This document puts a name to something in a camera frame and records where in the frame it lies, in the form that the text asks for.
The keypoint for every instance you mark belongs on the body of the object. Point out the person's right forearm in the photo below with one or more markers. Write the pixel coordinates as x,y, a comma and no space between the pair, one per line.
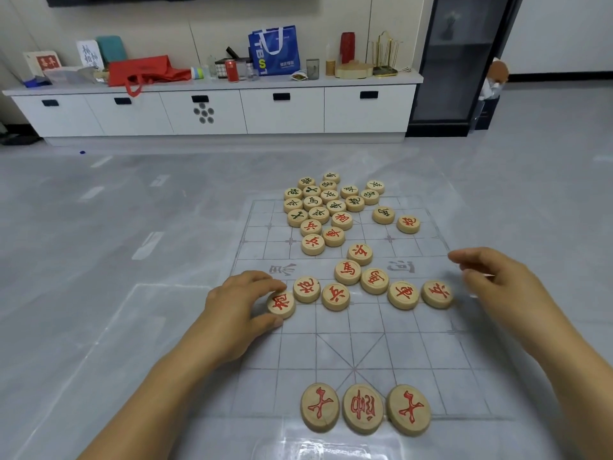
579,378

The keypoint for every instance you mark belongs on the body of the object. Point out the tall red canister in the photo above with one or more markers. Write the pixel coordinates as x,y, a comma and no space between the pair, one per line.
347,47

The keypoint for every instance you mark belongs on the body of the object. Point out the small open snack packet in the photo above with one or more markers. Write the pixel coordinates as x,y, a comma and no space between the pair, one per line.
299,76

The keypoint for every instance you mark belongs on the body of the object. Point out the grey cup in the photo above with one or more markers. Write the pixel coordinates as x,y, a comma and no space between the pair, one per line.
312,69

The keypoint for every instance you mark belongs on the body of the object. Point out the person's left hand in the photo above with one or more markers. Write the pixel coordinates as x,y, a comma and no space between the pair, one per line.
230,316

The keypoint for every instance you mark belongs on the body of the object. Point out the red and white card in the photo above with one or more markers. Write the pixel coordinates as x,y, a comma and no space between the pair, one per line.
42,63

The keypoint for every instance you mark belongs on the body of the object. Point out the black and white box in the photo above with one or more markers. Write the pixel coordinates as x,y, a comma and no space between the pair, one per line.
221,69

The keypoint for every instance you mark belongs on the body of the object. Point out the long white drawer cabinet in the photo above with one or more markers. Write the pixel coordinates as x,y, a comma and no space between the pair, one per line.
282,110

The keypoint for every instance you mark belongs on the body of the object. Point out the pile of wooden chess pieces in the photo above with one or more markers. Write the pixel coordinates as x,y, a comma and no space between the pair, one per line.
348,272

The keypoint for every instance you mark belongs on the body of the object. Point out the beige wooden box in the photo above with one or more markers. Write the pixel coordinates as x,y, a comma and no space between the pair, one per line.
353,70

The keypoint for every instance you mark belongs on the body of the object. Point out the person's right hand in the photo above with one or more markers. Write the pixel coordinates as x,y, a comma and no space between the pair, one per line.
512,292

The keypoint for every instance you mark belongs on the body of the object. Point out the red-print wooden chess disc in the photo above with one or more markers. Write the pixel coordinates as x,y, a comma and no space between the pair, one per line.
320,408
363,409
281,304
408,410

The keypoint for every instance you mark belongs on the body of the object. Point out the red fabric bag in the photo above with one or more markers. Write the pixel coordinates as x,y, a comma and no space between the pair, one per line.
143,70

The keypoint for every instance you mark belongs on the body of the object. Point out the teal box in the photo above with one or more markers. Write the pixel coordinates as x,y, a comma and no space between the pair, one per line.
111,48

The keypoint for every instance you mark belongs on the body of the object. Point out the person's left thumb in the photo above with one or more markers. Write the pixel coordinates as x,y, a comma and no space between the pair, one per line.
266,322

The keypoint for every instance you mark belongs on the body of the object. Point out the clear drinking glass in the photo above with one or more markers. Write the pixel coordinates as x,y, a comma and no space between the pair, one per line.
252,72

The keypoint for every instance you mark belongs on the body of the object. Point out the person's left forearm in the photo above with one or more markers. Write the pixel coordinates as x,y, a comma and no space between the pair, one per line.
158,407

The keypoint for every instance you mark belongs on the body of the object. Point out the grey flower sticker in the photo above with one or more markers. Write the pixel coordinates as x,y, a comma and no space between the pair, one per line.
204,113

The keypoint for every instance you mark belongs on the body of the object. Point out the clear plastic container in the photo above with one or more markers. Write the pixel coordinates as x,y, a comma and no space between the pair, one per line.
69,75

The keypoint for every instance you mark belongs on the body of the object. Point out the person's left middle finger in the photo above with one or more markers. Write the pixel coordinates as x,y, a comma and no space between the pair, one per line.
251,274

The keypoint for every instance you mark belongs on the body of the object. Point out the black glass door cabinet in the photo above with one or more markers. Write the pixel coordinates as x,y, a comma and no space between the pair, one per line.
459,62

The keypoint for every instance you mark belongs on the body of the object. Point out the brown and white plush toy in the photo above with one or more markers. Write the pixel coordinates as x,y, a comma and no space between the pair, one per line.
495,76

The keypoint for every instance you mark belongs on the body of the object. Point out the white calligraphy card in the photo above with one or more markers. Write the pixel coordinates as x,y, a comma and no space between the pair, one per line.
90,55

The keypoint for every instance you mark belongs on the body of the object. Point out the person's right thumb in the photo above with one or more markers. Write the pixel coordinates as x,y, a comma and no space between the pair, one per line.
479,289

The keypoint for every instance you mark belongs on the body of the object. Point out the clear plastic chess board sheet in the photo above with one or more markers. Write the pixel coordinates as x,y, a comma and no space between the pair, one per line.
364,349

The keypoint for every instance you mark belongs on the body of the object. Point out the blue shopping bag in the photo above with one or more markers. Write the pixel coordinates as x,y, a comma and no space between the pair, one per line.
275,52

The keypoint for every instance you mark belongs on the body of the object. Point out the small red can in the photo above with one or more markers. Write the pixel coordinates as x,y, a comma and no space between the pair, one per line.
232,71

